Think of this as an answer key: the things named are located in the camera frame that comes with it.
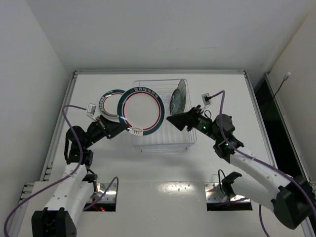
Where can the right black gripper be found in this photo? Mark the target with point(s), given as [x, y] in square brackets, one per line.
[193, 119]

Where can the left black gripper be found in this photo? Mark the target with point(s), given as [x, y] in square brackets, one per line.
[106, 126]

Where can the blue patterned small plate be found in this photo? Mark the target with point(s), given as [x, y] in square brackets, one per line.
[175, 102]

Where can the green-rimmed white plate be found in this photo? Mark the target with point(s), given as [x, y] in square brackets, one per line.
[108, 103]
[142, 110]

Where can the white plate with black rings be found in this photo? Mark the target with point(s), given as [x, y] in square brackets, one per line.
[183, 95]

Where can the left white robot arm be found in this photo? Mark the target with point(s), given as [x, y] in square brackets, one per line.
[60, 215]

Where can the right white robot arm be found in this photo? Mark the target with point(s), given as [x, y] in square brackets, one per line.
[289, 199]

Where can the clear wire dish rack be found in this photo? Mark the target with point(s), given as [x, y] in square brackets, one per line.
[167, 139]

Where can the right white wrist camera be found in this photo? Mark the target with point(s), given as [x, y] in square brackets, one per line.
[207, 99]

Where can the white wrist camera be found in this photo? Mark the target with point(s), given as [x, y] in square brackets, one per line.
[90, 110]
[207, 99]

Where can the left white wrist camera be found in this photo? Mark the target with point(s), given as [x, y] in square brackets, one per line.
[90, 110]

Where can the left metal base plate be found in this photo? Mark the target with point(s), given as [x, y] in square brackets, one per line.
[105, 194]

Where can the metal base plate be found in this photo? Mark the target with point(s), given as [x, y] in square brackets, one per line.
[105, 194]
[213, 195]

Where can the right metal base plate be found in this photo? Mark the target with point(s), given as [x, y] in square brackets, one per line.
[213, 195]

